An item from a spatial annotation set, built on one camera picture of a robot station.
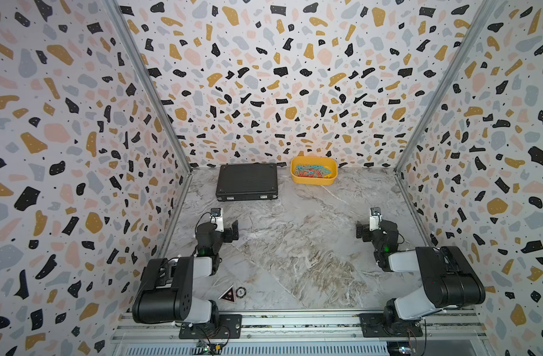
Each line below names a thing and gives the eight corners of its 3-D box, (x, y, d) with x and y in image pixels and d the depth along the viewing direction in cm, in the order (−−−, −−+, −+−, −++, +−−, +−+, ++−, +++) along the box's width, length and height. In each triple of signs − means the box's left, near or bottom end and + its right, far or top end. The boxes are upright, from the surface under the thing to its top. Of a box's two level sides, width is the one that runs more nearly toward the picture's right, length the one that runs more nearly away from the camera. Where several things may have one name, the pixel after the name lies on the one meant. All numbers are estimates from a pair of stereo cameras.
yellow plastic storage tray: (290, 184, 118) (291, 177, 114) (290, 163, 129) (290, 155, 124) (337, 185, 118) (339, 177, 114) (333, 164, 129) (335, 156, 124)
